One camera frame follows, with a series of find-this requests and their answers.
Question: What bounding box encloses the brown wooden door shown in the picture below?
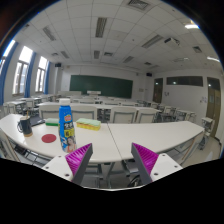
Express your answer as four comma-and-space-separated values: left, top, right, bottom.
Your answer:
206, 77, 221, 130

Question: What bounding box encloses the white chair back centre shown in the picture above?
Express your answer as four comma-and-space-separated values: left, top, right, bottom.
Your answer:
110, 107, 137, 124

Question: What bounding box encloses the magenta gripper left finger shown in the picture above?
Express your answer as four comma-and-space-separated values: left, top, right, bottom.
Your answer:
65, 144, 93, 185

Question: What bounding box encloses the ceiling projector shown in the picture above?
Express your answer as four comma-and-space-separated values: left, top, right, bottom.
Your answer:
164, 37, 180, 47

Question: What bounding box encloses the white chair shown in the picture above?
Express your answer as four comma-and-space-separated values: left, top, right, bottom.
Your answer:
110, 107, 137, 124
136, 108, 157, 123
39, 105, 59, 119

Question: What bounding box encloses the dark green chalkboard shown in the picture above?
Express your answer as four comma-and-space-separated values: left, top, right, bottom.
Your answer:
70, 75, 133, 98

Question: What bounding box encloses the green sponge pad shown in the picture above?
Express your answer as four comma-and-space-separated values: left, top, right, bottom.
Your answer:
45, 118, 59, 126

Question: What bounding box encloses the black laptop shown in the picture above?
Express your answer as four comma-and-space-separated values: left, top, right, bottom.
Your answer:
30, 116, 45, 127

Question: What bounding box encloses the yellow green sponge block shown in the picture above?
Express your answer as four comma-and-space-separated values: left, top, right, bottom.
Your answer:
76, 118, 101, 130

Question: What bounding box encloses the white chair back left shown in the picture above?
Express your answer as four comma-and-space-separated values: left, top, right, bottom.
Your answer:
39, 105, 59, 119

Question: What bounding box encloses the blue plastic drink bottle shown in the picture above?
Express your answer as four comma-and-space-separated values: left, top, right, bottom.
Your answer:
59, 98, 76, 153

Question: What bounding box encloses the white chair back right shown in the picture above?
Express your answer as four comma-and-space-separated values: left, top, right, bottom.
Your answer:
136, 108, 157, 123

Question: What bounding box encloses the black mug with wooden base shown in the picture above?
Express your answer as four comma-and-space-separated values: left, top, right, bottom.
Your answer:
17, 116, 33, 137

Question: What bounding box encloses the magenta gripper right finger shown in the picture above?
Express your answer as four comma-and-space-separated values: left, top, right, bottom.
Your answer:
131, 143, 159, 185

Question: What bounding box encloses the red round coaster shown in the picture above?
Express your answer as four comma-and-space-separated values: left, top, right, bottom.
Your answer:
41, 134, 56, 143

